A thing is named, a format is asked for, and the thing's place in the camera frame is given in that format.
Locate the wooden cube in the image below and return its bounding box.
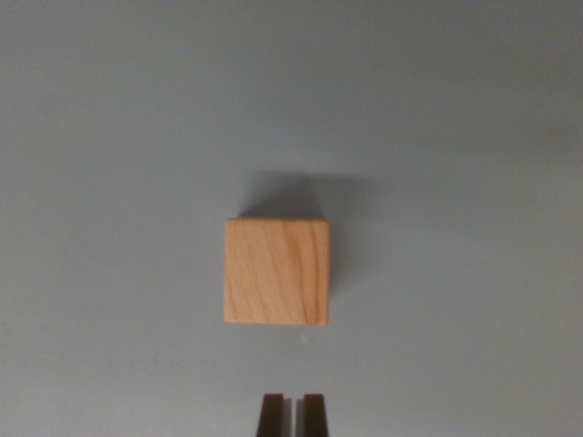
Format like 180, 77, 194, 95
223, 218, 331, 327

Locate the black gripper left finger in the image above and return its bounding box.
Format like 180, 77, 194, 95
256, 393, 293, 437

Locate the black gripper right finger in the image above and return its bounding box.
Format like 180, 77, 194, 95
295, 393, 331, 437

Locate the grey plastic bin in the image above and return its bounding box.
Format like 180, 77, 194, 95
0, 0, 583, 437

